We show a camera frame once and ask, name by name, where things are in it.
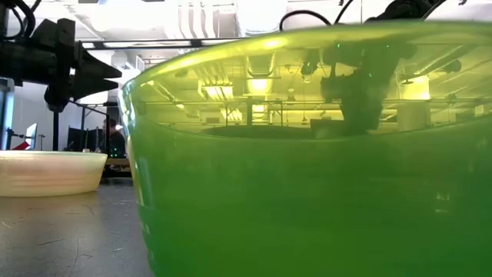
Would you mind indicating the small green plastic bowl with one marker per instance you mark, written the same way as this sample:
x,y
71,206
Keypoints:
x,y
307,200

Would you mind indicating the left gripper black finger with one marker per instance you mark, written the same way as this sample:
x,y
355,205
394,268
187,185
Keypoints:
x,y
92,87
94,69

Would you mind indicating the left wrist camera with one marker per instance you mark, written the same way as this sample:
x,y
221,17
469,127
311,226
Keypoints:
x,y
48,38

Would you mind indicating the white tilted panel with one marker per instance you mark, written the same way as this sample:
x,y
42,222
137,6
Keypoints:
x,y
31,134

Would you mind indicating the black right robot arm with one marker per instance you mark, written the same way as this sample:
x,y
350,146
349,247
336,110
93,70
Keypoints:
x,y
403,8

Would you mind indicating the small orange plastic bowl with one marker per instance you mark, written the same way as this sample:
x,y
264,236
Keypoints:
x,y
46,173

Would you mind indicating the small red object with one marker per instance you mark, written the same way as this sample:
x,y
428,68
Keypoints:
x,y
22,146

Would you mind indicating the black overhead beam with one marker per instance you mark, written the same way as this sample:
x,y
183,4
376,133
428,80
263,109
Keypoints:
x,y
196,43

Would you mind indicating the wooden shelf board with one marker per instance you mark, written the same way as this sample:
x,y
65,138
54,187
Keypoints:
x,y
117,162

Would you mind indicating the black computer monitor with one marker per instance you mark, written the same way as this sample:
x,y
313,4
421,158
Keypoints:
x,y
75,140

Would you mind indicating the person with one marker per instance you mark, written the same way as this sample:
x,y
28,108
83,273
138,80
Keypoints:
x,y
115,142

